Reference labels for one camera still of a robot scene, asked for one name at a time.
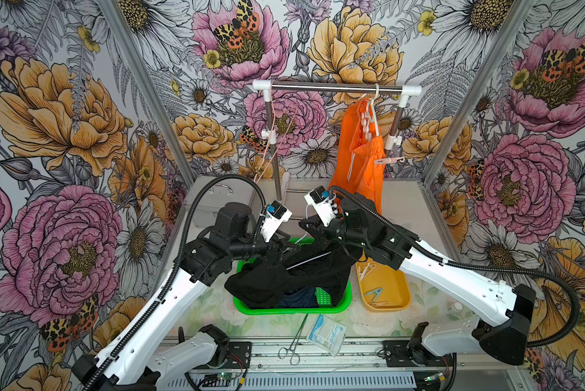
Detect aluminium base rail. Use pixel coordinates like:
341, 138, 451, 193
159, 337, 536, 390

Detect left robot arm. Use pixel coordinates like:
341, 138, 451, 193
74, 201, 292, 390

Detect white hanger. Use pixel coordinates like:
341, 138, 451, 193
360, 83, 380, 142

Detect clothes rack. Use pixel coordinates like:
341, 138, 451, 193
251, 79, 422, 201

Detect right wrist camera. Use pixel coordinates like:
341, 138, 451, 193
304, 186, 337, 227

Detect surgical mask packet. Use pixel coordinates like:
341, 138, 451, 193
307, 314, 347, 357

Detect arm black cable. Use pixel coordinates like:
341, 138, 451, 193
328, 185, 582, 349
79, 174, 266, 391

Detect navy blue shorts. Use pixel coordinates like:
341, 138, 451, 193
276, 287, 319, 309

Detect silver metal case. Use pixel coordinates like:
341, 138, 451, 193
183, 174, 266, 234

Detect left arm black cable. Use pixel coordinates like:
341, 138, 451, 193
79, 174, 266, 391

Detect pink hanger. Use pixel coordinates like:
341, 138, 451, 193
245, 90, 295, 186

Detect orange shorts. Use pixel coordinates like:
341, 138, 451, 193
330, 100, 385, 213

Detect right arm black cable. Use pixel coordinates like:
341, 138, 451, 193
328, 185, 582, 349

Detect pink clothespin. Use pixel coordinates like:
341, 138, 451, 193
374, 156, 406, 166

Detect green clothespin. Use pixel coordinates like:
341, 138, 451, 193
364, 288, 383, 303

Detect white clothespin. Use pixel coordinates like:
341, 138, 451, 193
357, 261, 377, 281

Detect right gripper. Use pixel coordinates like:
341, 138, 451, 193
298, 211, 369, 251

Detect black shorts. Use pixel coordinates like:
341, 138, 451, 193
225, 242, 363, 310

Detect green plastic basket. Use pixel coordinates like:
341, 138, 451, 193
234, 238, 352, 316

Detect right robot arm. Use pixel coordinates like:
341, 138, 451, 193
304, 187, 536, 366

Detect yellow plastic tray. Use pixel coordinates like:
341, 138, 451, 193
355, 253, 411, 313

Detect metal surgical scissors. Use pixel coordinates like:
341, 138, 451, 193
278, 314, 308, 366

